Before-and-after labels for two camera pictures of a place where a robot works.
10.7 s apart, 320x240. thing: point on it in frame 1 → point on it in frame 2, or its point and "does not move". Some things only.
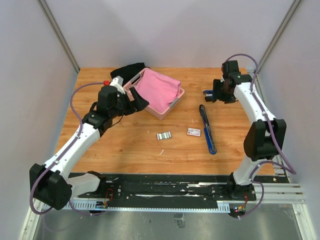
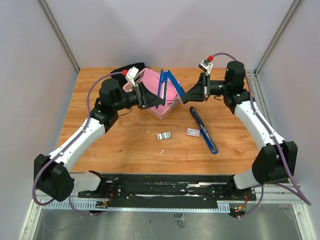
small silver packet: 166,135 does not move
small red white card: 193,132 does not move
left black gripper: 139,103 → 145,99
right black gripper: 217,83 → 201,91
